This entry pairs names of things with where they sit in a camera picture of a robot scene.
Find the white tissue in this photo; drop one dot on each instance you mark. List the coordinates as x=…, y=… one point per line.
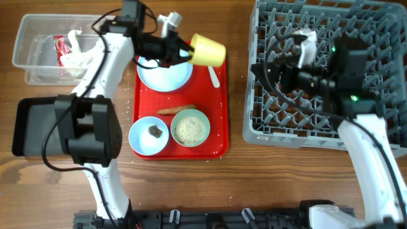
x=76, y=61

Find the pile of rice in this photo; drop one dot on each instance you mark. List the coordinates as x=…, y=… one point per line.
x=190, y=131

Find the carrot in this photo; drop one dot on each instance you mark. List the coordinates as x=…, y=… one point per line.
x=175, y=110

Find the grey-blue dishwasher rack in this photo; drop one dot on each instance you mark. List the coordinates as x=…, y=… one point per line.
x=296, y=122

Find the clear plastic storage box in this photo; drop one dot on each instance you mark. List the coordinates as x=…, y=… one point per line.
x=35, y=52

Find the green bowl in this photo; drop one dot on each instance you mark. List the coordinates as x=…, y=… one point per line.
x=185, y=113

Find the white plastic spoon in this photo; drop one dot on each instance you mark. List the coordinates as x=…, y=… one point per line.
x=213, y=77

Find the red snack wrapper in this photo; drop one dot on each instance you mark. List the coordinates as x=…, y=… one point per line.
x=61, y=48

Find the black waste tray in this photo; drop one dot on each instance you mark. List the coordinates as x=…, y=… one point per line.
x=35, y=117

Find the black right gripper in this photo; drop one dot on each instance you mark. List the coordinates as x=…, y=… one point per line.
x=277, y=68

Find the dark brown food scrap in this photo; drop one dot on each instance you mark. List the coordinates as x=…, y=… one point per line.
x=155, y=131

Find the small light blue bowl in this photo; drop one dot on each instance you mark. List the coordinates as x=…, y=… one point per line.
x=142, y=142

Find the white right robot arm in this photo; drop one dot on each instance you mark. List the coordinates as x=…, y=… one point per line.
x=359, y=124

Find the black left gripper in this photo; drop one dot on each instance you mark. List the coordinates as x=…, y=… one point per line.
x=177, y=44

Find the light blue plate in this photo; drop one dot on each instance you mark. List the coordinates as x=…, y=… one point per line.
x=162, y=79

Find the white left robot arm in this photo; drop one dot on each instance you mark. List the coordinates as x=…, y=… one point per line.
x=88, y=126

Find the yellow plastic cup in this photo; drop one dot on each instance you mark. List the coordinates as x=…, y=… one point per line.
x=206, y=52

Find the red plastic tray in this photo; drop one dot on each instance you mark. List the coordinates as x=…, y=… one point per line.
x=213, y=102

